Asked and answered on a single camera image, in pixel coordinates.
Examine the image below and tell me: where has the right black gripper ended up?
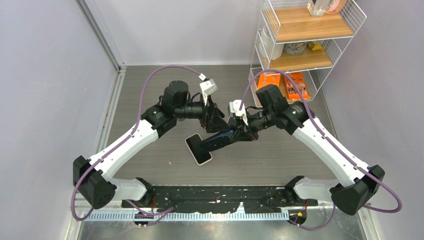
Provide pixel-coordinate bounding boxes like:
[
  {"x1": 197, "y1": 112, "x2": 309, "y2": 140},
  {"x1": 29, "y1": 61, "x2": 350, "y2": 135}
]
[{"x1": 230, "y1": 107, "x2": 275, "y2": 143}]

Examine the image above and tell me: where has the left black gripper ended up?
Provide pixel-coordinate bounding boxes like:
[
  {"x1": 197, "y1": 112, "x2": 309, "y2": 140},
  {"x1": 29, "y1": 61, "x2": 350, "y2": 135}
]
[{"x1": 175, "y1": 93, "x2": 231, "y2": 133}]

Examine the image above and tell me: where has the black phone case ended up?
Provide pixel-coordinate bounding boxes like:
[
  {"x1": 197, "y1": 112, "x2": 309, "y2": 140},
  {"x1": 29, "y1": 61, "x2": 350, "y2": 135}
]
[{"x1": 200, "y1": 135, "x2": 233, "y2": 152}]

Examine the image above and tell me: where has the blue phone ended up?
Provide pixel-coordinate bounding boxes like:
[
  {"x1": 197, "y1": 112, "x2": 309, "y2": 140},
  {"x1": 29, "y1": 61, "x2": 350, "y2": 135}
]
[{"x1": 207, "y1": 130, "x2": 235, "y2": 141}]

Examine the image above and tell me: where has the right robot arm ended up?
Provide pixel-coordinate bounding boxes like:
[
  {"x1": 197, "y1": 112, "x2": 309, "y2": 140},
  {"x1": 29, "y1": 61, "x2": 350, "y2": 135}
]
[{"x1": 228, "y1": 84, "x2": 385, "y2": 216}]

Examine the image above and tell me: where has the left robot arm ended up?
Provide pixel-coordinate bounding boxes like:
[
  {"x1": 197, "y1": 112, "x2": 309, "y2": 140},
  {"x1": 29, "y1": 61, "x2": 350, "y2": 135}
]
[{"x1": 72, "y1": 79, "x2": 229, "y2": 210}]

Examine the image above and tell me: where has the orange snack box left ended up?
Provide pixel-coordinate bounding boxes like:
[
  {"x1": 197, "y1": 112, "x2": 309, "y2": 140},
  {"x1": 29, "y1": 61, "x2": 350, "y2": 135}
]
[{"x1": 257, "y1": 72, "x2": 281, "y2": 90}]

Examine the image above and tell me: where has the orange snack box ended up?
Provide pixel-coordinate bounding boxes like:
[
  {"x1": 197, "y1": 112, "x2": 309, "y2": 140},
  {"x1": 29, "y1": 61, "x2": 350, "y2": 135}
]
[
  {"x1": 257, "y1": 72, "x2": 281, "y2": 90},
  {"x1": 283, "y1": 71, "x2": 310, "y2": 101}
]

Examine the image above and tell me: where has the orange snack box right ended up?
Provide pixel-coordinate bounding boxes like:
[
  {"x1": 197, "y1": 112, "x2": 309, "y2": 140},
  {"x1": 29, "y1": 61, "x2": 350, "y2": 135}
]
[{"x1": 283, "y1": 71, "x2": 310, "y2": 101}]

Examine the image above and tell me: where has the white bottle on shelf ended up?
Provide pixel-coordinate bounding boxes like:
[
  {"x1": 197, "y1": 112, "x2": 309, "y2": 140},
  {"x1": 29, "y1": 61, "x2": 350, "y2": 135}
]
[{"x1": 260, "y1": 26, "x2": 284, "y2": 61}]

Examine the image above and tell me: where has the round tin on shelf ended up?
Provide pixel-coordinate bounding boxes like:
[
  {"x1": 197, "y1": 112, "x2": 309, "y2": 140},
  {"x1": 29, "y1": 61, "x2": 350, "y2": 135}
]
[{"x1": 283, "y1": 42, "x2": 308, "y2": 56}]

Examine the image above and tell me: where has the yellow packet on shelf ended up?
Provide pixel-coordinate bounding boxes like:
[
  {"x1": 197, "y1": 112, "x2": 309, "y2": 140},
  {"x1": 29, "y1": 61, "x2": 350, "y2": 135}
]
[{"x1": 307, "y1": 41, "x2": 325, "y2": 51}]

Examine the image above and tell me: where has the clear glass jar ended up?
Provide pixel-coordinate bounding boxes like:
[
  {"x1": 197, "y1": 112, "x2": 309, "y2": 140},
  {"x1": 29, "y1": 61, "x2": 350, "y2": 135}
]
[{"x1": 307, "y1": 0, "x2": 330, "y2": 17}]

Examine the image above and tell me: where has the pink tape roll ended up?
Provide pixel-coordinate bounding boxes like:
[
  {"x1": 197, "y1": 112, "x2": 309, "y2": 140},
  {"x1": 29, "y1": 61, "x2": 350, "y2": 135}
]
[{"x1": 325, "y1": 0, "x2": 347, "y2": 15}]

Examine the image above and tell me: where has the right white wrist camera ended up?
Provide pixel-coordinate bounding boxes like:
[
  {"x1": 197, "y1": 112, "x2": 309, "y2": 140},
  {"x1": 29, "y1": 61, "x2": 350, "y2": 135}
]
[{"x1": 228, "y1": 99, "x2": 249, "y2": 126}]

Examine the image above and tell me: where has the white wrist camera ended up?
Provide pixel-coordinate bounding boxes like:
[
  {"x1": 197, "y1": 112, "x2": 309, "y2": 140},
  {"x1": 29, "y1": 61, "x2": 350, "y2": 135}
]
[
  {"x1": 228, "y1": 99, "x2": 249, "y2": 126},
  {"x1": 199, "y1": 79, "x2": 218, "y2": 106}
]

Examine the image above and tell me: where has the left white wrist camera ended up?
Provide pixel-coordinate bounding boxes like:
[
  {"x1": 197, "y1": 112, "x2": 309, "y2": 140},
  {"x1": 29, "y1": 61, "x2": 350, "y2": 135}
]
[{"x1": 199, "y1": 79, "x2": 218, "y2": 106}]

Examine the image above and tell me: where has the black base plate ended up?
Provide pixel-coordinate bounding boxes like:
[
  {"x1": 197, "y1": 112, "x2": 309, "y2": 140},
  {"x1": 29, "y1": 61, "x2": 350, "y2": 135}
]
[{"x1": 134, "y1": 185, "x2": 318, "y2": 214}]

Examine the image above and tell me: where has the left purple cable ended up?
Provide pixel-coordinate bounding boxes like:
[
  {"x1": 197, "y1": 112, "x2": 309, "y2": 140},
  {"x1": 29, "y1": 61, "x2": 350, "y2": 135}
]
[{"x1": 70, "y1": 65, "x2": 207, "y2": 227}]

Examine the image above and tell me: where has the white wire shelf rack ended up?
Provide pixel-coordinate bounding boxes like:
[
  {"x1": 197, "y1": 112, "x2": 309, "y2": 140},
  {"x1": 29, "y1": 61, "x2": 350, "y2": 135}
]
[{"x1": 248, "y1": 0, "x2": 367, "y2": 102}]

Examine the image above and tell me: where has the aluminium frame rail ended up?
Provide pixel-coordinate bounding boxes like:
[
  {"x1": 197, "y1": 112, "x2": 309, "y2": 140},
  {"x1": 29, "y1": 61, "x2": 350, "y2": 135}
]
[{"x1": 70, "y1": 0, "x2": 127, "y2": 213}]

